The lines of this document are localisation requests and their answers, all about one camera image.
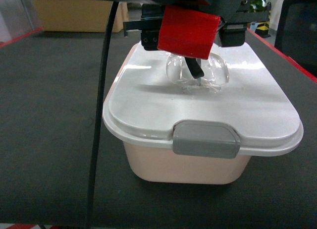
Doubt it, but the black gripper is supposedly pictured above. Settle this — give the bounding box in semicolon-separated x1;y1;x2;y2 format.
123;0;270;86

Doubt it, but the pink box with white lid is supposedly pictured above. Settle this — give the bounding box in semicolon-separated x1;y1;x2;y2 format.
103;44;304;184

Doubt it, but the cardboard box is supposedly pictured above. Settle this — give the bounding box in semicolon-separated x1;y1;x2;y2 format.
31;0;129;33

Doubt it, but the red block on gripper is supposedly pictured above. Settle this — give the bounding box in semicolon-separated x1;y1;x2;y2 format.
158;5;220;59

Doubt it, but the green potted plant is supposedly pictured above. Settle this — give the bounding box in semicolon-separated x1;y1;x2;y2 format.
249;0;271;13

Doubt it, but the dark grey table mat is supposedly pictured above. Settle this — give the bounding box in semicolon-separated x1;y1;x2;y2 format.
0;32;317;229

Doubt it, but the black cable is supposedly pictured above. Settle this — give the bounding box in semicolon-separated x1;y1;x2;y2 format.
84;0;120;229

